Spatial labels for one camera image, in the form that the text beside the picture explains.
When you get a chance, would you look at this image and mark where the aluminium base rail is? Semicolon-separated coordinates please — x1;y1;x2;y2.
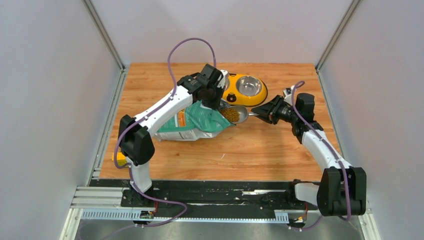
59;186;379;240

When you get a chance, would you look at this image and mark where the brown kibble pet food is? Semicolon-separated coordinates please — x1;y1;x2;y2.
219;107;240;123

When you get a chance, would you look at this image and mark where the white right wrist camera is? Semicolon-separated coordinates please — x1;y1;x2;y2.
282;85;294;105

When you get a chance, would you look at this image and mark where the yellow double pet bowl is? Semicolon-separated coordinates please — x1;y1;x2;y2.
222;73;268;107

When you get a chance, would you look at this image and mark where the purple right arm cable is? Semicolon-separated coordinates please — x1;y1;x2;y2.
286;80;353;232

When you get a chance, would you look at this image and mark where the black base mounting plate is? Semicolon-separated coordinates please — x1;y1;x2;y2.
89;179;320;220

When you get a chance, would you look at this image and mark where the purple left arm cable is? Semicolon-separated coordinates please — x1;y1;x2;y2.
113;37;218;228

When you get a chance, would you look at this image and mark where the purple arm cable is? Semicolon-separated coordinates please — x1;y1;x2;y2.
286;80;353;232
113;37;218;228

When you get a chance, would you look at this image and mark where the green pet food bag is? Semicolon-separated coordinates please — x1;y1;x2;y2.
154;101;233;141

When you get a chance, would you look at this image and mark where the grey metal scoop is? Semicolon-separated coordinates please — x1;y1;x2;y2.
219;105;258;125

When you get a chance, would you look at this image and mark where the yellow building brick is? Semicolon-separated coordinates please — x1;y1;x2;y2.
116;152;128;168

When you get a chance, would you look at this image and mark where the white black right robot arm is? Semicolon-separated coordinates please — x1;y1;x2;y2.
251;93;367;217

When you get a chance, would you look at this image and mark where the aluminium frame post left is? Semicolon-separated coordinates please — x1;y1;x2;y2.
82;0;127;72

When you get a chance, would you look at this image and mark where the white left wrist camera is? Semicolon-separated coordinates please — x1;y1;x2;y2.
218;69;229;91

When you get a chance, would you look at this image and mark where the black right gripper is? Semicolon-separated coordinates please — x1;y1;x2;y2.
251;95;299;125

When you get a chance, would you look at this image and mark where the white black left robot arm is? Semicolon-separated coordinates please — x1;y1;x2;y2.
117;64;229;207

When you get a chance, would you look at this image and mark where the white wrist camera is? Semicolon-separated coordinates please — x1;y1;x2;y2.
218;69;229;91
282;85;294;105

